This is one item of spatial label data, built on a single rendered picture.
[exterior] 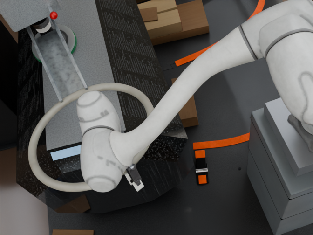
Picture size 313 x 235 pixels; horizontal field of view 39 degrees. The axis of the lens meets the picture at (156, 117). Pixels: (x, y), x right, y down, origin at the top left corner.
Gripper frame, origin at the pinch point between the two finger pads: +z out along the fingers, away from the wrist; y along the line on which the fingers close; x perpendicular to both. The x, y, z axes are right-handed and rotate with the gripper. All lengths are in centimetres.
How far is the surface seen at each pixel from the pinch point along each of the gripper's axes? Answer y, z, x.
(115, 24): 88, 4, -50
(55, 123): 60, 10, 5
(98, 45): 77, 1, -34
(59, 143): 51, 12, 10
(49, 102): 70, 6, 2
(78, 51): 82, 0, -25
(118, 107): 46, 12, -20
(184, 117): 73, 77, -62
